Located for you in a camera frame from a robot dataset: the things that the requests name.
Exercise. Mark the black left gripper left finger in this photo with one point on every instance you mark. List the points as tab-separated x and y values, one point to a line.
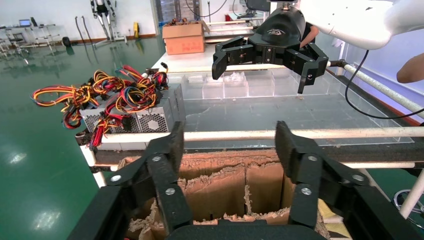
165	185

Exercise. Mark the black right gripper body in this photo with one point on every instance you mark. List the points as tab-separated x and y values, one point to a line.
278	30

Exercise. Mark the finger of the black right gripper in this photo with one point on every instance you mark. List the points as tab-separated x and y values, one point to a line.
309	63
235	53

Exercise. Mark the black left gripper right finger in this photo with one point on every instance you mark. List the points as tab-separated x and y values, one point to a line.
306	185

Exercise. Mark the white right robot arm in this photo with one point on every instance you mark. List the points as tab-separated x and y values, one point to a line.
357	23

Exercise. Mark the person's right forearm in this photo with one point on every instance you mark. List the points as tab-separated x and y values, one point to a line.
412	69

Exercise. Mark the bystander with black sleeve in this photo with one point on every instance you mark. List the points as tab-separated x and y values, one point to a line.
311	36

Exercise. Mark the black monitor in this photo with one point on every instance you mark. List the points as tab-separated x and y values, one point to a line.
258	5

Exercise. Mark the white bench pipe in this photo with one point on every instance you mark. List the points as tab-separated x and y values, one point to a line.
195	69

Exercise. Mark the clear acrylic compartment tray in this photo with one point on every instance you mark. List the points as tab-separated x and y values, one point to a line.
258	89

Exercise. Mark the torn cardboard divider box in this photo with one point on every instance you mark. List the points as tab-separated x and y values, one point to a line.
215	192

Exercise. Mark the brown cardboard box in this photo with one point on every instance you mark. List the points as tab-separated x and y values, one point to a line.
184	43

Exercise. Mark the white speckled side pipe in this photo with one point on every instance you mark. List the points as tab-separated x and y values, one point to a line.
381	86

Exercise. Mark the yellow floor sign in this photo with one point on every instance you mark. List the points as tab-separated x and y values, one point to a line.
136	30

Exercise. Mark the white slanted leg pipe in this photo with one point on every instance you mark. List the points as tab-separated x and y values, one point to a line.
412	195

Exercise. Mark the humanoid robot legs on stand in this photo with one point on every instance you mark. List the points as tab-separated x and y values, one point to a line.
107	20

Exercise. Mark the black wheel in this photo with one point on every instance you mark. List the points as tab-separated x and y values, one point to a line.
66	41

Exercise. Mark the small laptop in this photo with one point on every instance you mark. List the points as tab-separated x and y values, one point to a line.
24	23

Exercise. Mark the pipe frame workbench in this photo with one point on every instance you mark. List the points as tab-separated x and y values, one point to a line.
228	33

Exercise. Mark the white corner post pipe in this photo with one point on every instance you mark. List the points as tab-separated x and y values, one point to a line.
96	172

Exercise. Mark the long white rail pipe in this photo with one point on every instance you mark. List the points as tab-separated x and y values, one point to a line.
232	135

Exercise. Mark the white frame desk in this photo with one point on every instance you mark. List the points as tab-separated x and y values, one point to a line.
43	37

